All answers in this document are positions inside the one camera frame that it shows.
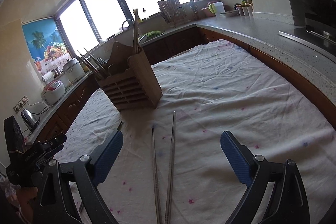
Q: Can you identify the wooden chopstick pair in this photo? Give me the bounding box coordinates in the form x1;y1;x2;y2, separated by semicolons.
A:
131;9;138;55
78;56;103;80

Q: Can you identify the diagonal dark wooden chopstick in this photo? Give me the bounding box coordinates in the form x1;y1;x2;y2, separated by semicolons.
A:
78;52;96;68

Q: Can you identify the person's left hand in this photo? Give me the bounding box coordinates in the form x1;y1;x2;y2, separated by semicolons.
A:
16;187;38;223

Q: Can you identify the steel electric kettle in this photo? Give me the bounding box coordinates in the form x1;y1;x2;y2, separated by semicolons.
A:
21;109;39;132

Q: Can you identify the white red rice cooker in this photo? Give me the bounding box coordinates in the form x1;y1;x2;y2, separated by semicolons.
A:
41;80;66;106

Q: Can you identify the paper towel roll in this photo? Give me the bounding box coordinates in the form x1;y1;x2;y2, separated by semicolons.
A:
42;71;55;85

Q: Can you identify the large white cooker pot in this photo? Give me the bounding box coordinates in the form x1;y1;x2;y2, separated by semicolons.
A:
63;57;85;83

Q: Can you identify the wooden utensil holder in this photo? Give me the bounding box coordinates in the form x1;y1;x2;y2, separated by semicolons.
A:
96;42;162;111

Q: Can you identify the tropical fruit poster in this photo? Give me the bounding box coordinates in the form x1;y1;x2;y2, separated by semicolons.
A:
22;18;69;71

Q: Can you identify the floral white tablecloth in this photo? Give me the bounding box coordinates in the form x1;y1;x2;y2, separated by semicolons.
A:
55;40;335;223

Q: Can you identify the green colander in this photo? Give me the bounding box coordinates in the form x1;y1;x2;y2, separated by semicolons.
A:
139;30;163;42

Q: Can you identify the sink faucet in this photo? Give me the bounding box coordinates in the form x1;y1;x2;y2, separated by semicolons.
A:
121;19;134;32

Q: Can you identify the gas stove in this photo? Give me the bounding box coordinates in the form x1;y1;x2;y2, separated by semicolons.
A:
278;12;335;61

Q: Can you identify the dish drying rack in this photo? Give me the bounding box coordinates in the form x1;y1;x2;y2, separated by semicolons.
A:
158;0;190;27

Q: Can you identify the white plate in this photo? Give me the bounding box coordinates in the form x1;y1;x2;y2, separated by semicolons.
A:
220;10;239;18

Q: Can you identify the pink basin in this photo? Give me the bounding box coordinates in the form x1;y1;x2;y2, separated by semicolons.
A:
201;2;217;18

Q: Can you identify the white green pitcher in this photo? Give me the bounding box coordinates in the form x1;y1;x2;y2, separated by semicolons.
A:
209;2;225;16

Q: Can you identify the wall power outlet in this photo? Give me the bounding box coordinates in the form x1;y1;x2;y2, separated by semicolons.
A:
13;96;29;113

